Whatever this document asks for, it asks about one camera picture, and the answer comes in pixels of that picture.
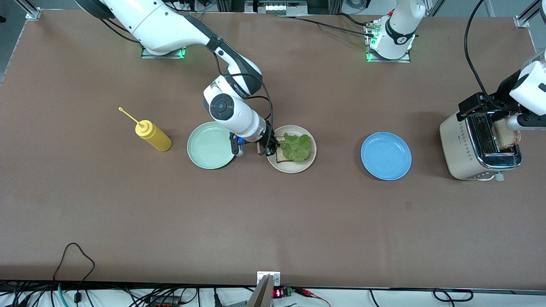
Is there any brown bread slice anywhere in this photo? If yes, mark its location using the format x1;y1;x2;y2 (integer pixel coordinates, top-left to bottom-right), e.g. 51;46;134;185
275;136;296;163
493;119;521;150

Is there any green lettuce leaf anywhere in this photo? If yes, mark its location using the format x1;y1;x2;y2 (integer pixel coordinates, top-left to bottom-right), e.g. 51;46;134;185
276;133;313;163

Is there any yellow mustard squeeze bottle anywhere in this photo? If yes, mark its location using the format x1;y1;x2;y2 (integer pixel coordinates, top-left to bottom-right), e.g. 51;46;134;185
119;107;173;152

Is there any beige plate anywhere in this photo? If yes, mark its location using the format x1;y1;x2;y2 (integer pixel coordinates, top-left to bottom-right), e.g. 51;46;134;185
265;125;317;174

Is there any pale green plate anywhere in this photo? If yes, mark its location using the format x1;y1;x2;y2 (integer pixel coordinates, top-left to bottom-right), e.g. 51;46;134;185
187;122;238;170

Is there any blue plate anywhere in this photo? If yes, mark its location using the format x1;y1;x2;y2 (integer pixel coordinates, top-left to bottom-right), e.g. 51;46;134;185
360;132;412;181

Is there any cream and chrome toaster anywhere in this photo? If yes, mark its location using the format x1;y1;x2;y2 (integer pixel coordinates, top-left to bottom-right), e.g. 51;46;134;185
439;111;523;182

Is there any lit control box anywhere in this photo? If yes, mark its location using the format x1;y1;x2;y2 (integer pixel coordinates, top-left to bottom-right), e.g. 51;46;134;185
244;0;308;16

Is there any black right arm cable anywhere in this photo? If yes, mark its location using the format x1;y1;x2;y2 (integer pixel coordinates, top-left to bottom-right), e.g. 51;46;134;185
213;51;273;133

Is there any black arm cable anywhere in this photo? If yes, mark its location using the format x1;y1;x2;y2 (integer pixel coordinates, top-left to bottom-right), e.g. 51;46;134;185
213;51;273;133
465;0;506;110

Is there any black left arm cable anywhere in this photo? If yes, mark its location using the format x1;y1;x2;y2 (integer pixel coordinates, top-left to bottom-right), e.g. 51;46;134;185
465;0;506;110

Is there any aluminium frame corner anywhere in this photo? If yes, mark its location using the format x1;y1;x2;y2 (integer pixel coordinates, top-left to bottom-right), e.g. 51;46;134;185
15;0;42;20
514;0;546;29

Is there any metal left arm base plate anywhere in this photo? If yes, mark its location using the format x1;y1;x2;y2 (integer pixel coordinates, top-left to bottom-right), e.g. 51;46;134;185
365;21;411;63

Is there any long black table cable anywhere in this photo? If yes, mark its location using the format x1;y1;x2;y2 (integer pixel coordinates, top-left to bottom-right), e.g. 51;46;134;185
276;14;378;39

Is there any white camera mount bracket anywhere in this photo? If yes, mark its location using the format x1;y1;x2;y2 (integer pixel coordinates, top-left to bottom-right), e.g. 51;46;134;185
257;271;281;287

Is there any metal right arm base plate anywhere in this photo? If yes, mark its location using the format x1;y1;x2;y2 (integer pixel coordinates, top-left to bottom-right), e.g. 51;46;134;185
141;45;187;59

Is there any short black table cable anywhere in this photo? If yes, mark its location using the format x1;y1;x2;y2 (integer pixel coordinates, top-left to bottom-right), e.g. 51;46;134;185
335;12;376;27

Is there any grey aluminium camera bar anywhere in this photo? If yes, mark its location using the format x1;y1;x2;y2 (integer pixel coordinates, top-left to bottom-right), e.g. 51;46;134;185
247;275;274;307

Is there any red clip wire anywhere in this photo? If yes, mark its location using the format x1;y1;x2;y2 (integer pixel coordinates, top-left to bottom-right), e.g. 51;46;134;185
294;287;331;307

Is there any black oval cable loop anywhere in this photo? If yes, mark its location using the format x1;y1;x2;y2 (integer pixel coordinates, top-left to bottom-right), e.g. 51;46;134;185
433;289;474;302

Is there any thin black looped cable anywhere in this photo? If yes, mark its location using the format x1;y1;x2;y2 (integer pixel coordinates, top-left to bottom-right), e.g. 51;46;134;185
52;242;96;295

